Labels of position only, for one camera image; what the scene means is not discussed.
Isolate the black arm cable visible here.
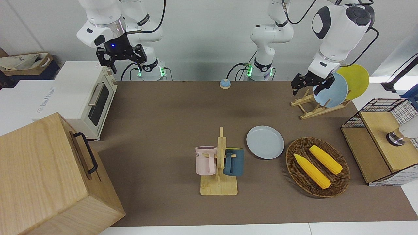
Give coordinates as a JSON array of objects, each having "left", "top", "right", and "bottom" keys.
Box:
[
  {"left": 126, "top": 0, "right": 166, "bottom": 34},
  {"left": 281, "top": 0, "right": 380, "bottom": 67}
]

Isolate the yellow plate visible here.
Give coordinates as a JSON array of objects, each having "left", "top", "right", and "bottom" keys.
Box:
[{"left": 336, "top": 64, "right": 370, "bottom": 100}]

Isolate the short yellow corn cob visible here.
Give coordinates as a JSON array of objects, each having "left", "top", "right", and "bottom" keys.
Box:
[{"left": 309, "top": 145, "right": 343, "bottom": 175}]

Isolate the black base cable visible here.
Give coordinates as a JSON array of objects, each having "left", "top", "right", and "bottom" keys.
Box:
[
  {"left": 120, "top": 62, "right": 141, "bottom": 81},
  {"left": 226, "top": 61, "right": 250, "bottom": 81}
]

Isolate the silver and white device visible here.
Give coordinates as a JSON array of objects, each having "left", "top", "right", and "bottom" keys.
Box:
[{"left": 386, "top": 116, "right": 418, "bottom": 146}]

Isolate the gray plate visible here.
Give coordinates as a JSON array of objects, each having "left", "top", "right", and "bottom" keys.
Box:
[{"left": 246, "top": 125, "right": 285, "bottom": 160}]

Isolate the black left base cable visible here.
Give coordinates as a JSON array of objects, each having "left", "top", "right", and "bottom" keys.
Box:
[{"left": 226, "top": 61, "right": 250, "bottom": 81}]

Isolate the pink mug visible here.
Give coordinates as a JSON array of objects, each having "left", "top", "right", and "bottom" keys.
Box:
[{"left": 195, "top": 146, "right": 217, "bottom": 175}]

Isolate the wooden cabinet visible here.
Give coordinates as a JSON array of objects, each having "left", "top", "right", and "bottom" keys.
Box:
[{"left": 0, "top": 112, "right": 126, "bottom": 235}]

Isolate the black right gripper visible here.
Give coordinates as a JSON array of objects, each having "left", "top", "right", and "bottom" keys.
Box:
[{"left": 96, "top": 32, "right": 147, "bottom": 75}]

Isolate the wooden mug tree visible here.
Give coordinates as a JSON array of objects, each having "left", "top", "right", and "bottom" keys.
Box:
[{"left": 200, "top": 127, "right": 238, "bottom": 196}]

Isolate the long yellow corn cob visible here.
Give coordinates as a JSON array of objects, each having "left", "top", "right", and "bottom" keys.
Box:
[{"left": 294, "top": 153, "right": 331, "bottom": 189}]

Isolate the cream toaster oven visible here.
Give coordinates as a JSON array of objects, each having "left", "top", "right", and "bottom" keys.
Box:
[{"left": 35, "top": 61, "right": 118, "bottom": 141}]

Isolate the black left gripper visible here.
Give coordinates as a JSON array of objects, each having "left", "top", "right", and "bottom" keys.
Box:
[{"left": 292, "top": 72, "right": 335, "bottom": 100}]

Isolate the black stand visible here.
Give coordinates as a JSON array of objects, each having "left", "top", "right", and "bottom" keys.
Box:
[{"left": 381, "top": 54, "right": 418, "bottom": 94}]

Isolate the white printed box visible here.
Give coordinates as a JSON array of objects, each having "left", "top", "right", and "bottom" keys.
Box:
[{"left": 0, "top": 80, "right": 56, "bottom": 136}]

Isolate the dark teal mug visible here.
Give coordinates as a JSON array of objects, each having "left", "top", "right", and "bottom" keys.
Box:
[{"left": 223, "top": 148, "right": 245, "bottom": 177}]

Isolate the wooden plate rack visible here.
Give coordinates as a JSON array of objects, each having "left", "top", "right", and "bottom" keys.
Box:
[{"left": 290, "top": 89, "right": 352, "bottom": 120}]

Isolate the black right base cable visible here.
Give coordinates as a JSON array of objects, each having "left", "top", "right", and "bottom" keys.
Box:
[{"left": 120, "top": 62, "right": 141, "bottom": 81}]

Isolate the light blue plate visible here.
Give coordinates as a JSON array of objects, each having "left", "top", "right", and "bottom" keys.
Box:
[{"left": 313, "top": 72, "right": 349, "bottom": 108}]

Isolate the black cabinet handle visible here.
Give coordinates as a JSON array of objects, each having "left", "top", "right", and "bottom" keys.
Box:
[{"left": 73, "top": 132, "right": 98, "bottom": 174}]

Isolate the wire shelf with wood boards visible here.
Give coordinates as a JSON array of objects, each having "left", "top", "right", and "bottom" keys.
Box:
[{"left": 341, "top": 98, "right": 418, "bottom": 187}]

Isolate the brown wicker basket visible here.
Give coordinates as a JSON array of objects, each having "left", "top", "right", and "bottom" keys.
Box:
[{"left": 286, "top": 137, "right": 351, "bottom": 198}]

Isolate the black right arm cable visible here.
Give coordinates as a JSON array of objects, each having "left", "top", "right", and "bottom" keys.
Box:
[{"left": 126, "top": 0, "right": 166, "bottom": 34}]

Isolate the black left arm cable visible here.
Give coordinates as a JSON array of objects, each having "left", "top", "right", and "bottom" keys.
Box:
[{"left": 281, "top": 0, "right": 380, "bottom": 67}]

